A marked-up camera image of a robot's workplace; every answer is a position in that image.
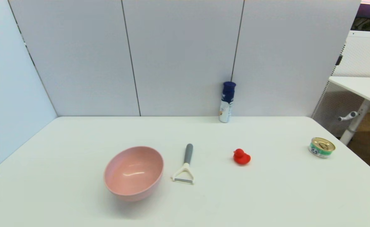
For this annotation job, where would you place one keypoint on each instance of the white bottle with blue cap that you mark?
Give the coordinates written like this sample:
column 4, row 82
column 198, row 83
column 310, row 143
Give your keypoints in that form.
column 226, row 104

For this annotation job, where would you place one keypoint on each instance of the red rubber duck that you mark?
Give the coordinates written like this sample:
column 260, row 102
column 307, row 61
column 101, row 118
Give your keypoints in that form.
column 241, row 158

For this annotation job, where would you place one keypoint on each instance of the pink bowl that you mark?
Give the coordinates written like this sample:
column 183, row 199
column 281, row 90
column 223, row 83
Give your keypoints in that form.
column 131, row 173

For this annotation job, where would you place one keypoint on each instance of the green label tin can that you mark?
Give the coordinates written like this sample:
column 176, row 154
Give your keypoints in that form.
column 321, row 148

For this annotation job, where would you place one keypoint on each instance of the white side desk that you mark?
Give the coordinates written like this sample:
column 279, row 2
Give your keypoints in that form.
column 361, row 86

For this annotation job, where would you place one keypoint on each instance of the white pegboard partition panel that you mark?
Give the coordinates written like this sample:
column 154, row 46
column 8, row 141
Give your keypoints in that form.
column 364, row 53

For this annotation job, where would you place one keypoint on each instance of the black panel bracket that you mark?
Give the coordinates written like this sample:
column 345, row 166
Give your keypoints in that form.
column 340, row 60

